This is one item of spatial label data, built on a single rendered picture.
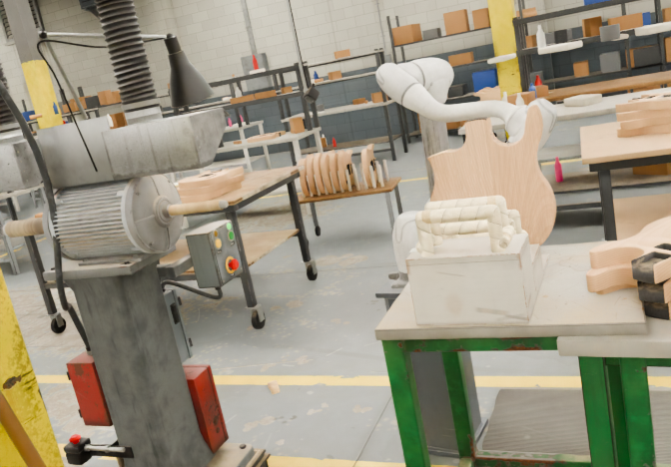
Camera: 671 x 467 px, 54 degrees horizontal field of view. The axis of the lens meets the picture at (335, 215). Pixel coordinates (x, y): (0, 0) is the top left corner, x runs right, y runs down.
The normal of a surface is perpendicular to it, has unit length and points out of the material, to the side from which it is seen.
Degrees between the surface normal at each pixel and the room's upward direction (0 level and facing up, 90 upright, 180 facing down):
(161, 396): 90
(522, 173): 90
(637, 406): 90
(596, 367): 90
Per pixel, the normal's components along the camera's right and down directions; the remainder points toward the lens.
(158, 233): 0.89, 0.04
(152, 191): 0.86, -0.21
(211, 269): -0.36, 0.28
